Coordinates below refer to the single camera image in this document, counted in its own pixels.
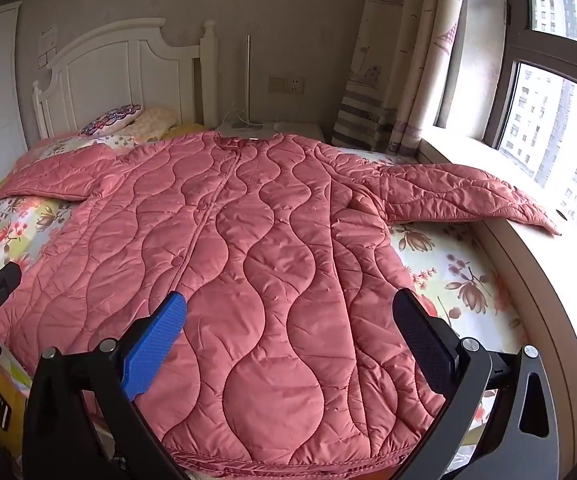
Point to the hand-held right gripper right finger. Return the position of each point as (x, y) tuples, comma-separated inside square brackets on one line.
[(423, 340)]

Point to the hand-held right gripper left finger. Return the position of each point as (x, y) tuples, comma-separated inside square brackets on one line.
[(161, 340)]

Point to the pink quilted comforter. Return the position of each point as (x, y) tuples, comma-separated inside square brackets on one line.
[(268, 260)]

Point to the bed with floral sheet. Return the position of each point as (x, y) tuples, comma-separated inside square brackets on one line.
[(448, 270)]

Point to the yellow box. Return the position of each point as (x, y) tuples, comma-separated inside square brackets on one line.
[(18, 395)]

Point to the colourful embroidered pillow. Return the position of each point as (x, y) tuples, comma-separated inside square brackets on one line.
[(113, 117)]

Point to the stone windowsill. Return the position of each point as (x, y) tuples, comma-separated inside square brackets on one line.
[(468, 146)]

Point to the yellow cloth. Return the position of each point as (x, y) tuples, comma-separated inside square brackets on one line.
[(183, 131)]

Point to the cream fluffy blanket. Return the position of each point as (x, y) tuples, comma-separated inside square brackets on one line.
[(156, 120)]

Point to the white wooden headboard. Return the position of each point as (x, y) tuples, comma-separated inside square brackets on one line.
[(118, 75)]

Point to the white nightstand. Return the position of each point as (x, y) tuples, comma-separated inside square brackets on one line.
[(298, 130)]

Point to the printed beige curtain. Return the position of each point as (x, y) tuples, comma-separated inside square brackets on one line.
[(393, 60)]

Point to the dark framed window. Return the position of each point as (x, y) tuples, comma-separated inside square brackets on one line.
[(513, 50)]

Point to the paper sheet on wall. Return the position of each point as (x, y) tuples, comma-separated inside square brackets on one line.
[(47, 45)]

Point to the white wall switch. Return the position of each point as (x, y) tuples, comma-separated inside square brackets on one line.
[(277, 84)]

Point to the white wall socket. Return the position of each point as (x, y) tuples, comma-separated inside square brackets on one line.
[(295, 85)]

